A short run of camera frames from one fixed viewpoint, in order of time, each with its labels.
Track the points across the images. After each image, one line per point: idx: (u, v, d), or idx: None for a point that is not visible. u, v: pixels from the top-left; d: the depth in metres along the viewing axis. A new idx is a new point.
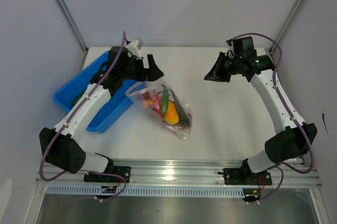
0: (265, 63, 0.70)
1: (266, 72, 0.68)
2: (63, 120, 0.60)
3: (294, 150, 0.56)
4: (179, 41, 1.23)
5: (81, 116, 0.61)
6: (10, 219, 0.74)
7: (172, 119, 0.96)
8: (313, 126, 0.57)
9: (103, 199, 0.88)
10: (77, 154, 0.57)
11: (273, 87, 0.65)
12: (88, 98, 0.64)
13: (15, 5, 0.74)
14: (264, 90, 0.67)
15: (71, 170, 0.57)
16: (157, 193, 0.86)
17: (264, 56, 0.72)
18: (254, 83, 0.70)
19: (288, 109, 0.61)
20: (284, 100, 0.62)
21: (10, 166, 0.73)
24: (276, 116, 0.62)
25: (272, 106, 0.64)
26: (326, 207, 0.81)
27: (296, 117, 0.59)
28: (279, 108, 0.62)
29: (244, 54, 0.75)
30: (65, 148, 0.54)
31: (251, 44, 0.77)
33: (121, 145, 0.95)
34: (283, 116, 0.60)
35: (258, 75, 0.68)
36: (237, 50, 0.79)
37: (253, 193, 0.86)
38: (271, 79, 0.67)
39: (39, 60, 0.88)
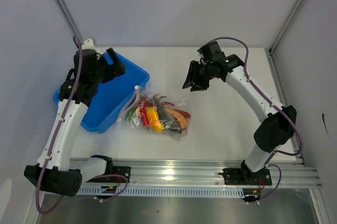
0: (235, 62, 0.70)
1: (238, 69, 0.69)
2: (44, 154, 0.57)
3: (281, 133, 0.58)
4: (178, 41, 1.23)
5: (62, 144, 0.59)
6: (10, 219, 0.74)
7: (156, 128, 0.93)
8: (292, 109, 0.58)
9: (103, 199, 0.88)
10: (70, 179, 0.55)
11: (247, 81, 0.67)
12: (64, 119, 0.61)
13: (14, 6, 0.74)
14: (240, 86, 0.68)
15: (72, 193, 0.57)
16: (158, 193, 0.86)
17: (232, 54, 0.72)
18: (229, 82, 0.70)
19: (266, 97, 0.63)
20: (260, 91, 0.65)
21: (9, 166, 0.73)
24: (257, 107, 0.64)
25: (251, 99, 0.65)
26: (326, 207, 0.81)
27: (275, 103, 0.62)
28: (258, 99, 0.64)
29: (214, 59, 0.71)
30: (56, 182, 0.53)
31: (218, 48, 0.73)
33: (121, 145, 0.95)
34: (263, 105, 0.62)
35: (231, 74, 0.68)
36: (205, 57, 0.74)
37: (253, 193, 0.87)
38: (244, 74, 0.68)
39: (38, 60, 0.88)
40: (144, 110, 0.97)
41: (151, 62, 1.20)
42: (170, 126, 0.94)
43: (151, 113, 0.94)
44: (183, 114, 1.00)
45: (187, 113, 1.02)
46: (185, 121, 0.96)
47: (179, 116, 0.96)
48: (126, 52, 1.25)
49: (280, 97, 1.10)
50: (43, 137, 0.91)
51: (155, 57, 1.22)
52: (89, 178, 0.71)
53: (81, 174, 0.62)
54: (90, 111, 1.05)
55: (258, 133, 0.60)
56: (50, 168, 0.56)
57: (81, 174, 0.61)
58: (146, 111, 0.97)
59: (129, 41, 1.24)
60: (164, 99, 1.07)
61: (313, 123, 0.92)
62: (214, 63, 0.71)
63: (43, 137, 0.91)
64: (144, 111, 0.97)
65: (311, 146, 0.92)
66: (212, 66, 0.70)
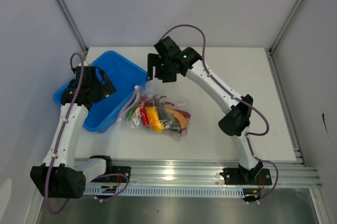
0: (192, 56, 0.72)
1: (197, 64, 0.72)
2: (50, 153, 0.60)
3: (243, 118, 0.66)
4: (178, 41, 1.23)
5: (67, 143, 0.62)
6: (10, 219, 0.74)
7: (156, 128, 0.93)
8: (250, 97, 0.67)
9: (103, 199, 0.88)
10: (77, 179, 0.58)
11: (208, 75, 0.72)
12: (67, 120, 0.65)
13: (14, 6, 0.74)
14: (201, 81, 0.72)
15: (77, 195, 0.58)
16: (158, 193, 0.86)
17: (188, 48, 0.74)
18: (190, 77, 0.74)
19: (227, 90, 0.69)
20: (220, 84, 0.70)
21: (9, 166, 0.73)
24: (219, 100, 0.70)
25: (214, 93, 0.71)
26: (326, 207, 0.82)
27: (236, 95, 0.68)
28: (220, 92, 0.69)
29: (170, 54, 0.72)
30: (63, 178, 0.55)
31: (172, 43, 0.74)
33: (121, 145, 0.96)
34: (226, 99, 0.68)
35: (191, 70, 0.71)
36: (161, 53, 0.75)
37: (253, 193, 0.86)
38: (204, 69, 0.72)
39: (38, 60, 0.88)
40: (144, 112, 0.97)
41: None
42: (170, 126, 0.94)
43: (151, 113, 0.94)
44: (182, 113, 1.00)
45: (187, 113, 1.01)
46: (185, 120, 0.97)
47: (179, 116, 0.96)
48: (126, 52, 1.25)
49: (280, 96, 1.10)
50: (43, 137, 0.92)
51: None
52: (91, 180, 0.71)
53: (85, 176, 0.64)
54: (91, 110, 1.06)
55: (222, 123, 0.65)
56: (57, 165, 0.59)
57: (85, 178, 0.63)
58: (146, 112, 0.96)
59: (129, 41, 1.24)
60: (164, 98, 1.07)
61: (313, 122, 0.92)
62: (171, 59, 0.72)
63: (43, 137, 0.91)
64: (144, 112, 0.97)
65: (311, 146, 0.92)
66: (171, 63, 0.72)
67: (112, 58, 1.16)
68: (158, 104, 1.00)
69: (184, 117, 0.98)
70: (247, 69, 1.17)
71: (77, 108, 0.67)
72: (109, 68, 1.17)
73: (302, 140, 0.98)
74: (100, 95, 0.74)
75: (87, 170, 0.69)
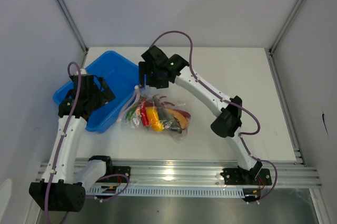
0: (179, 63, 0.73)
1: (185, 70, 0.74)
2: (49, 169, 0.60)
3: (234, 119, 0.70)
4: (179, 41, 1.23)
5: (66, 158, 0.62)
6: (10, 219, 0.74)
7: (156, 128, 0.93)
8: (239, 97, 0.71)
9: (103, 199, 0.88)
10: (77, 193, 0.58)
11: (196, 81, 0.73)
12: (65, 133, 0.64)
13: (15, 5, 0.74)
14: (190, 86, 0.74)
15: (77, 209, 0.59)
16: (158, 193, 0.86)
17: (175, 54, 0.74)
18: (178, 82, 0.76)
19: (216, 93, 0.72)
20: (209, 88, 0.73)
21: (9, 166, 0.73)
24: (209, 103, 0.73)
25: (204, 98, 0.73)
26: (325, 207, 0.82)
27: (224, 98, 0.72)
28: (210, 96, 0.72)
29: (157, 64, 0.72)
30: (63, 194, 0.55)
31: (159, 51, 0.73)
33: (121, 145, 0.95)
34: (215, 102, 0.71)
35: (179, 77, 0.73)
36: (148, 62, 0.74)
37: (253, 193, 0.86)
38: (191, 75, 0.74)
39: (38, 59, 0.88)
40: (144, 111, 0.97)
41: None
42: (170, 126, 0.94)
43: (151, 113, 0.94)
44: (182, 113, 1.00)
45: (187, 113, 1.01)
46: (185, 120, 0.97)
47: (179, 116, 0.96)
48: (126, 52, 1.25)
49: (280, 96, 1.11)
50: (43, 137, 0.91)
51: None
52: (91, 184, 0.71)
53: (85, 188, 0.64)
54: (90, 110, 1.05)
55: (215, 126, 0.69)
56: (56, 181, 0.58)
57: (84, 190, 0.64)
58: (146, 112, 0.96)
59: (129, 41, 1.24)
60: (164, 98, 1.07)
61: (313, 122, 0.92)
62: (158, 68, 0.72)
63: (43, 137, 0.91)
64: (144, 112, 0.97)
65: (311, 146, 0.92)
66: (159, 72, 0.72)
67: (112, 58, 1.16)
68: (158, 104, 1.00)
69: (184, 117, 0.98)
70: (247, 69, 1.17)
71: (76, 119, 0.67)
72: (109, 67, 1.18)
73: (302, 140, 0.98)
74: (99, 103, 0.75)
75: (86, 177, 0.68)
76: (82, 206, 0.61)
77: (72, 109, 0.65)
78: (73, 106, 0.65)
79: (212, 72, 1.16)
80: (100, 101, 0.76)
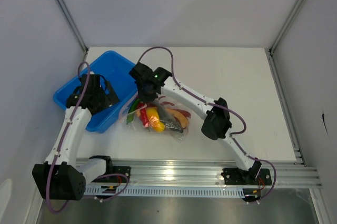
0: (164, 74, 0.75)
1: (168, 81, 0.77)
2: (53, 151, 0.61)
3: (221, 121, 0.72)
4: (179, 41, 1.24)
5: (70, 143, 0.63)
6: (10, 219, 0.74)
7: (157, 128, 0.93)
8: (223, 99, 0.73)
9: (103, 199, 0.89)
10: (78, 179, 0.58)
11: (180, 89, 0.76)
12: (71, 121, 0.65)
13: (15, 6, 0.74)
14: (174, 94, 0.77)
15: (76, 197, 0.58)
16: (158, 193, 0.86)
17: (157, 68, 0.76)
18: (164, 93, 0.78)
19: (200, 98, 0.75)
20: (193, 94, 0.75)
21: (10, 166, 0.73)
24: (195, 108, 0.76)
25: (189, 103, 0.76)
26: (326, 207, 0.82)
27: (208, 101, 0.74)
28: (195, 101, 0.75)
29: (144, 78, 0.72)
30: (65, 177, 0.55)
31: (144, 67, 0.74)
33: (120, 145, 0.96)
34: (200, 105, 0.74)
35: (164, 87, 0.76)
36: (135, 79, 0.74)
37: (253, 193, 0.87)
38: (175, 84, 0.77)
39: (39, 59, 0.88)
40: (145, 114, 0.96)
41: (151, 62, 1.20)
42: (171, 126, 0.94)
43: (152, 113, 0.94)
44: (181, 112, 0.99)
45: (187, 112, 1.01)
46: (185, 119, 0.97)
47: (179, 116, 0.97)
48: (126, 52, 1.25)
49: (280, 97, 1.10)
50: (43, 137, 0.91)
51: (156, 57, 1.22)
52: (91, 180, 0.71)
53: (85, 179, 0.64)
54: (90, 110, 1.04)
55: (207, 130, 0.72)
56: (59, 163, 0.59)
57: (85, 179, 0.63)
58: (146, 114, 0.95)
59: (129, 41, 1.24)
60: (163, 99, 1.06)
61: (313, 122, 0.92)
62: (144, 82, 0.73)
63: (43, 137, 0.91)
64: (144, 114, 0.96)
65: (311, 146, 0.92)
66: (146, 85, 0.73)
67: (112, 58, 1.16)
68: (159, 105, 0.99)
69: (184, 116, 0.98)
70: (248, 69, 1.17)
71: (81, 112, 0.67)
72: (109, 67, 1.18)
73: (302, 140, 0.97)
74: (103, 104, 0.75)
75: (87, 171, 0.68)
76: (81, 195, 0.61)
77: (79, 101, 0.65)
78: (80, 99, 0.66)
79: (212, 73, 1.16)
80: (105, 102, 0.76)
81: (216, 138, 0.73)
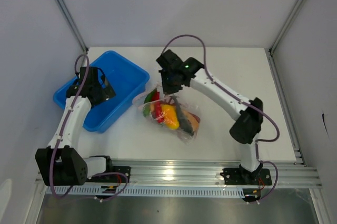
0: (196, 66, 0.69)
1: (200, 73, 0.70)
2: (56, 135, 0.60)
3: (255, 124, 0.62)
4: (179, 41, 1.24)
5: (71, 129, 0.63)
6: (10, 219, 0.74)
7: (171, 124, 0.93)
8: (259, 100, 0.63)
9: (103, 199, 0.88)
10: (80, 164, 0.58)
11: (212, 83, 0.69)
12: (72, 109, 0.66)
13: (14, 6, 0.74)
14: (205, 89, 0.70)
15: (78, 183, 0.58)
16: (158, 193, 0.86)
17: (188, 58, 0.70)
18: (194, 85, 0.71)
19: (234, 95, 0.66)
20: (227, 90, 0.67)
21: (10, 166, 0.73)
24: (227, 106, 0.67)
25: (221, 100, 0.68)
26: (326, 207, 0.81)
27: (243, 100, 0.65)
28: (227, 98, 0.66)
29: (172, 67, 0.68)
30: (68, 160, 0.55)
31: (174, 55, 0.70)
33: (121, 144, 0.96)
34: (233, 104, 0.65)
35: (195, 79, 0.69)
36: (162, 68, 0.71)
37: (253, 193, 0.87)
38: (207, 77, 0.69)
39: (38, 60, 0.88)
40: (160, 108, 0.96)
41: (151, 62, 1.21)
42: (183, 127, 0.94)
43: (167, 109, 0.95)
44: (192, 115, 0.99)
45: (197, 115, 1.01)
46: (196, 123, 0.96)
47: (191, 119, 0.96)
48: (126, 52, 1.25)
49: (280, 97, 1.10)
50: (43, 137, 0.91)
51: (156, 58, 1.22)
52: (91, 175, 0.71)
53: (86, 165, 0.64)
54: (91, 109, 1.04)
55: (236, 133, 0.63)
56: (62, 146, 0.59)
57: (86, 166, 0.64)
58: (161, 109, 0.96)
59: (129, 41, 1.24)
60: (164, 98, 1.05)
61: (313, 122, 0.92)
62: (173, 72, 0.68)
63: (43, 137, 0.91)
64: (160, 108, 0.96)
65: (311, 147, 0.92)
66: (173, 76, 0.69)
67: (112, 58, 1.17)
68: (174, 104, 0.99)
69: (196, 120, 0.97)
70: (248, 69, 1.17)
71: (80, 101, 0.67)
72: (109, 67, 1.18)
73: (302, 140, 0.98)
74: (102, 97, 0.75)
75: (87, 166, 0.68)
76: (83, 182, 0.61)
77: (78, 91, 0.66)
78: (79, 89, 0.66)
79: (212, 73, 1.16)
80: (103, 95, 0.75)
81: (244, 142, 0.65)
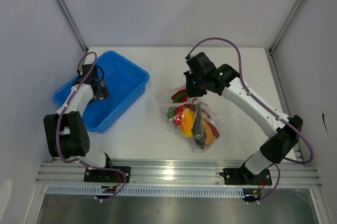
0: (229, 73, 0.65)
1: (235, 82, 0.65)
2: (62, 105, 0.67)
3: (290, 143, 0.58)
4: (179, 41, 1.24)
5: (76, 105, 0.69)
6: (10, 219, 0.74)
7: (186, 132, 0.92)
8: (299, 119, 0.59)
9: (103, 199, 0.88)
10: (83, 132, 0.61)
11: (247, 94, 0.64)
12: (77, 90, 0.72)
13: (15, 6, 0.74)
14: (239, 100, 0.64)
15: (81, 150, 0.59)
16: (158, 193, 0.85)
17: (223, 65, 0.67)
18: (226, 95, 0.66)
19: (271, 111, 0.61)
20: (263, 103, 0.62)
21: (10, 166, 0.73)
24: (262, 121, 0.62)
25: (255, 113, 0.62)
26: (326, 207, 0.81)
27: (281, 116, 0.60)
28: (263, 113, 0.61)
29: (205, 73, 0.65)
30: (73, 121, 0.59)
31: (207, 60, 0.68)
33: (120, 145, 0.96)
34: (270, 120, 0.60)
35: (229, 88, 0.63)
36: (194, 71, 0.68)
37: (253, 193, 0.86)
38: (242, 87, 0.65)
39: (38, 60, 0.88)
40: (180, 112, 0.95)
41: (151, 62, 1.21)
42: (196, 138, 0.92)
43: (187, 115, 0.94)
44: (212, 128, 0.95)
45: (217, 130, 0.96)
46: (212, 138, 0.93)
47: (209, 132, 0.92)
48: (126, 52, 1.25)
49: (280, 97, 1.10)
50: (43, 136, 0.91)
51: (156, 58, 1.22)
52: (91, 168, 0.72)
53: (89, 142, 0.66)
54: (90, 107, 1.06)
55: (266, 148, 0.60)
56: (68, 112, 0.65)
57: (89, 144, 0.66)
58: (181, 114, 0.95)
59: (129, 41, 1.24)
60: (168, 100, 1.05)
61: (313, 122, 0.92)
62: (206, 78, 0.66)
63: (43, 137, 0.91)
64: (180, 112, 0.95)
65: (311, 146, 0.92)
66: (206, 82, 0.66)
67: (112, 58, 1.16)
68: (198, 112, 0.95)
69: (212, 134, 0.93)
70: (248, 69, 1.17)
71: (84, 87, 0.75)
72: (109, 68, 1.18)
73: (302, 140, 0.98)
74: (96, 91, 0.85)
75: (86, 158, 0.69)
76: (85, 154, 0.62)
77: (87, 74, 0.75)
78: (88, 73, 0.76)
79: None
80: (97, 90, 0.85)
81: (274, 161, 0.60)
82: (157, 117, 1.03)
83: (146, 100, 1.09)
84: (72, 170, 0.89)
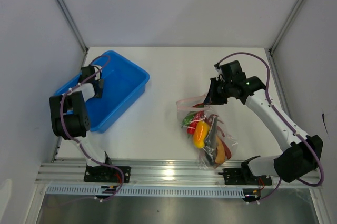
0: (256, 85, 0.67)
1: (259, 92, 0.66)
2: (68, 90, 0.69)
3: (306, 165, 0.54)
4: (179, 41, 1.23)
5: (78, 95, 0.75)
6: (10, 219, 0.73)
7: (196, 142, 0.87)
8: (319, 140, 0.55)
9: (103, 199, 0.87)
10: (85, 111, 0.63)
11: (269, 105, 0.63)
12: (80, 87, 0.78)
13: (14, 6, 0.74)
14: (260, 110, 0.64)
15: (82, 126, 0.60)
16: (158, 193, 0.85)
17: (254, 77, 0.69)
18: (249, 104, 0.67)
19: (289, 124, 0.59)
20: (283, 117, 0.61)
21: (10, 166, 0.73)
24: (278, 134, 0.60)
25: (273, 124, 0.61)
26: (326, 207, 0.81)
27: (299, 132, 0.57)
28: (281, 125, 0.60)
29: (233, 79, 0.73)
30: (77, 99, 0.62)
31: (239, 68, 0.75)
33: (120, 144, 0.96)
34: (286, 133, 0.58)
35: (252, 97, 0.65)
36: (226, 77, 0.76)
37: (253, 193, 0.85)
38: (265, 99, 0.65)
39: (38, 60, 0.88)
40: (196, 122, 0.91)
41: (152, 62, 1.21)
42: (207, 152, 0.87)
43: (203, 126, 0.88)
44: (225, 148, 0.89)
45: (229, 151, 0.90)
46: (223, 156, 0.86)
47: (221, 151, 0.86)
48: (126, 52, 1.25)
49: (280, 97, 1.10)
50: (43, 136, 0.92)
51: (156, 58, 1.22)
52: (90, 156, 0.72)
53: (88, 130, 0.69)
54: (90, 107, 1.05)
55: (280, 164, 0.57)
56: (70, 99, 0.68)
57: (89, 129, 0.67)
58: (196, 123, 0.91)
59: (129, 41, 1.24)
60: (182, 103, 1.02)
61: (313, 122, 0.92)
62: (234, 85, 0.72)
63: (43, 136, 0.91)
64: (196, 121, 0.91)
65: None
66: (234, 88, 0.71)
67: (112, 58, 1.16)
68: (215, 124, 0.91)
69: (224, 153, 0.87)
70: (248, 69, 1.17)
71: (87, 84, 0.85)
72: (109, 68, 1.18)
73: None
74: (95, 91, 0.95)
75: (86, 146, 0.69)
76: (85, 134, 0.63)
77: (88, 78, 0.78)
78: (89, 77, 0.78)
79: (212, 72, 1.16)
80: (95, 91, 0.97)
81: (285, 179, 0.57)
82: (157, 117, 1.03)
83: (146, 100, 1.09)
84: (72, 171, 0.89)
